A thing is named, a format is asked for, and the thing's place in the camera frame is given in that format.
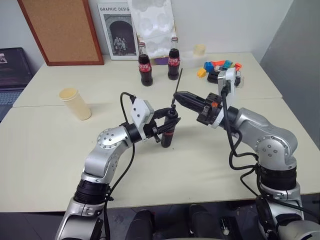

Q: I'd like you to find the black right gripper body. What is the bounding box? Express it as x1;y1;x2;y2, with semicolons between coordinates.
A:
196;92;224;126

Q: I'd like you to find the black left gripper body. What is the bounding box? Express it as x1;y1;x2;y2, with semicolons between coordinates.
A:
144;109;166;144

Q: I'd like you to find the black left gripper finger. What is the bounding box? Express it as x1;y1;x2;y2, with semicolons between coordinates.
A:
155;106;177;119
157;117;182;134

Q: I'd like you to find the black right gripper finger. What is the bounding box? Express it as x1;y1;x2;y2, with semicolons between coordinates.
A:
173;94;206;115
175;90;208;105

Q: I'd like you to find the thin metal screwdriver bit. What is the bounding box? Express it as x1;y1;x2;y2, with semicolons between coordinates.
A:
170;67;184;109

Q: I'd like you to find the tall cream plastic cup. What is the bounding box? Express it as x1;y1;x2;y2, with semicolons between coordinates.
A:
58;87;93;122

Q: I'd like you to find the glass cola bottle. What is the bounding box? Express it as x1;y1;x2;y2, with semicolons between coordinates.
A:
137;41;154;88
167;36;181;81

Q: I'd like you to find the blue plastic block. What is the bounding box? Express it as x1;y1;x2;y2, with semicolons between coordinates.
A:
203;60;216;74

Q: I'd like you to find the translucent plastic box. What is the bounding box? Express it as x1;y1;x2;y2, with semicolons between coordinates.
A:
179;52;209;69

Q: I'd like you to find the small cream plastic cup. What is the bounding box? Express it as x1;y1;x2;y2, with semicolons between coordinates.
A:
193;44;207;57

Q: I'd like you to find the purple packet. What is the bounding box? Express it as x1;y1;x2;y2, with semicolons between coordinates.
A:
151;56;170;66

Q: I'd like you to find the graphic design book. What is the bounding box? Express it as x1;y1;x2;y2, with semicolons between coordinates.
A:
96;2;140;61

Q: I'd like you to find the dark rounded shape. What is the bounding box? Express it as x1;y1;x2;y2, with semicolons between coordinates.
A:
188;203;224;240
129;209;156;240

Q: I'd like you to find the grey partition panel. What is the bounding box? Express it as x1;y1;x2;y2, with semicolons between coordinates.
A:
259;0;320;142

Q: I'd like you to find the dark laptop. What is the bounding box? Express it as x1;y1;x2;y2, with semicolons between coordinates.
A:
0;47;35;124

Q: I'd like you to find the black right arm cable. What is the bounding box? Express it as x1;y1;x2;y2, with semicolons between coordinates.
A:
220;84;320;226

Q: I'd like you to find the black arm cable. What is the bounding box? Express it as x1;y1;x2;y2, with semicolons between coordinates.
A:
103;91;138;240
220;84;320;226

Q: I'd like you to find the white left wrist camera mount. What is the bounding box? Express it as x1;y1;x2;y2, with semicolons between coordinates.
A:
130;98;155;141

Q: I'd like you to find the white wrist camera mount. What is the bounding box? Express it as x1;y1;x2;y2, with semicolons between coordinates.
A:
130;98;155;141
209;67;238;130

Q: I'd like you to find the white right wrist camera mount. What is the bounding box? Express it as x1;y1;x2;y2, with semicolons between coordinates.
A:
209;67;238;130

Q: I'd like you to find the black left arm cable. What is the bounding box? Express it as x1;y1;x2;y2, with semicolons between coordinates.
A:
103;91;138;240

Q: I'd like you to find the cork board with red frame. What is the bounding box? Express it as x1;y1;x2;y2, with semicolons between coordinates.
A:
16;0;105;67

